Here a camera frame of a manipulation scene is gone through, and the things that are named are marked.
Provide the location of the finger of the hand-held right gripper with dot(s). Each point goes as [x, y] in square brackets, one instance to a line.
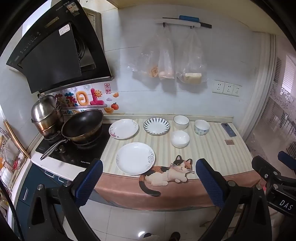
[263, 165]
[286, 157]

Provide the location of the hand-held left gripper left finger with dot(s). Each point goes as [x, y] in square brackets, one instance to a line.
[90, 180]

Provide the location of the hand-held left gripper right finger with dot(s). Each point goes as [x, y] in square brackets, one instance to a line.
[209, 183]

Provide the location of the white bowl with dark rim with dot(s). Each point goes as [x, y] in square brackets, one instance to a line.
[181, 122]

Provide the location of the black glass cooktop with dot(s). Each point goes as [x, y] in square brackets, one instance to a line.
[92, 150]

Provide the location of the striped cat print mat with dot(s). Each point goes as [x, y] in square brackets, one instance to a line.
[208, 148]

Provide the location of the small brown card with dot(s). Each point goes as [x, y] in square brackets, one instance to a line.
[229, 142]

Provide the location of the patterned glass sliding door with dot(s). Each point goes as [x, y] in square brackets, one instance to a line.
[277, 111]

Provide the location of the large white floral plate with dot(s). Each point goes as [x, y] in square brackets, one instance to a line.
[135, 158]

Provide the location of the dark smartphone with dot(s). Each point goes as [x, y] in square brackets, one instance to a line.
[228, 129]

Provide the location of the plain white bowl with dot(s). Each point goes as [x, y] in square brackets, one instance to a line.
[180, 139]

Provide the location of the blue dotted white bowl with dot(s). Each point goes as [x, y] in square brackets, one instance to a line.
[202, 128]

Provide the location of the dark blue kitchen cabinet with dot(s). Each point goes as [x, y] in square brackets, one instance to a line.
[30, 178]

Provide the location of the small white floral plate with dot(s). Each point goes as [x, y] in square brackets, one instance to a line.
[123, 129]

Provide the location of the person's right foot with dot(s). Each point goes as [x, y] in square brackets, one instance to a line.
[174, 236]

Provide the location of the person's foot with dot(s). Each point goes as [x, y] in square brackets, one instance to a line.
[150, 236]
[174, 236]

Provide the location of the blue striped white plate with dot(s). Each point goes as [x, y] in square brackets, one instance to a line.
[156, 126]

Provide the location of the person's left foot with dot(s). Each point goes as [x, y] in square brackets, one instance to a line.
[150, 236]

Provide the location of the stainless steel steamer pot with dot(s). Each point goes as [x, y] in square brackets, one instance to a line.
[45, 109]

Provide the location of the clear plastic bag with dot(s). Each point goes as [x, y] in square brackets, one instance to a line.
[192, 64]
[148, 60]
[166, 62]

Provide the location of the black range hood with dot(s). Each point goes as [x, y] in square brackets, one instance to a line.
[50, 53]

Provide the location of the white wall socket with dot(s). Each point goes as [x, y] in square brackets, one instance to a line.
[218, 87]
[228, 88]
[237, 90]

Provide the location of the colourful wall stickers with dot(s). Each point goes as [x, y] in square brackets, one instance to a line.
[82, 98]

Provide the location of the white wall hook rack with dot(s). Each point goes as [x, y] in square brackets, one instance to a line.
[175, 22]

